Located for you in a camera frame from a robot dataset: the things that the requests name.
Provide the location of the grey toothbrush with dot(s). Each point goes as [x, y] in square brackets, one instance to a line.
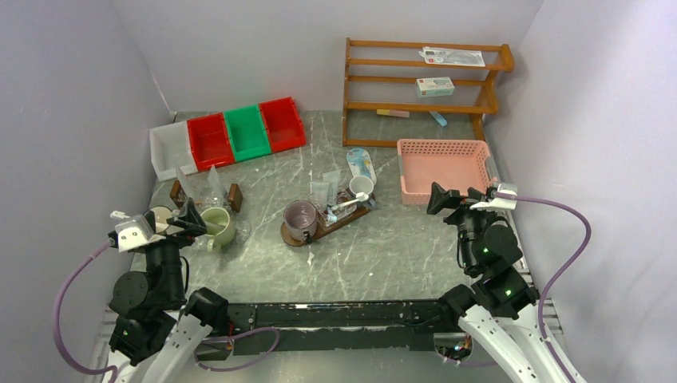
[214, 227]

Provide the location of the toothpaste tube red cap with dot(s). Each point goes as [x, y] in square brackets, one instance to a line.
[320, 193]

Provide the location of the brown wooden block holder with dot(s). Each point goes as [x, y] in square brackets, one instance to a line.
[232, 199]

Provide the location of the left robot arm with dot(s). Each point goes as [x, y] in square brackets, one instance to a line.
[158, 324]

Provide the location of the white toothbrush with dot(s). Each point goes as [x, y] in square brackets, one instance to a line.
[359, 197]

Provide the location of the purple mug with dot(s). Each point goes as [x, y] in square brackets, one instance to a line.
[300, 219]

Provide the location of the plastic packet on top shelf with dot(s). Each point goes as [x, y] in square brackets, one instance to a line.
[455, 57]

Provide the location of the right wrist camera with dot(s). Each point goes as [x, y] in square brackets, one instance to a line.
[501, 197]

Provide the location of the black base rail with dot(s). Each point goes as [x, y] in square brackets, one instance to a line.
[251, 329]

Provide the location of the green plastic bin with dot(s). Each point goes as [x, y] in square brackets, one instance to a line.
[247, 133]

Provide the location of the red bin with holder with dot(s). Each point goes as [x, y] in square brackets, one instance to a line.
[283, 124]

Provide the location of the wooden shelf rack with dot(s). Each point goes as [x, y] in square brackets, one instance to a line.
[383, 75]

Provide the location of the pale green mug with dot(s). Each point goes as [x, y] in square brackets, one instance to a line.
[216, 241]

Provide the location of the small white box on shelf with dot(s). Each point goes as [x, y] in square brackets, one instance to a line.
[434, 87]

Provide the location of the white plastic bin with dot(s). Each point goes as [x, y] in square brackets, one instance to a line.
[170, 148]

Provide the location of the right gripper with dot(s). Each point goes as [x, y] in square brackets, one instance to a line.
[461, 199]

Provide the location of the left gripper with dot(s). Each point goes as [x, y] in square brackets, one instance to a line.
[192, 223]

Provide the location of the yellow pink marker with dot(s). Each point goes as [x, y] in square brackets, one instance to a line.
[393, 113]

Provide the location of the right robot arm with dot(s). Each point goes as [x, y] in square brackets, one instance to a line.
[500, 311]

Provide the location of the cream toothbrush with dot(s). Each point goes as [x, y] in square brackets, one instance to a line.
[118, 215]

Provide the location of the grey-blue mug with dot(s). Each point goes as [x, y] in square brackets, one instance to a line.
[363, 184]

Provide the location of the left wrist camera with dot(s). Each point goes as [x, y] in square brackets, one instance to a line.
[133, 233]

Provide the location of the white enamel mug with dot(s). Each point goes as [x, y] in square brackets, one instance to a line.
[157, 218]

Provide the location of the pink plastic basket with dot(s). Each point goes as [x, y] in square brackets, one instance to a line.
[454, 164]

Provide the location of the toothpaste tube orange cap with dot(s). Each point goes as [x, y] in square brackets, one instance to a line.
[185, 183]

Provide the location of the oval dark wooden tray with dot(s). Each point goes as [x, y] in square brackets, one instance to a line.
[323, 227]

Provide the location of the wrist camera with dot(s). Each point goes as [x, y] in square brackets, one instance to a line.
[501, 197]
[133, 233]

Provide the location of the red bin with toothbrushes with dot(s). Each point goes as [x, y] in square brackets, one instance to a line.
[209, 140]

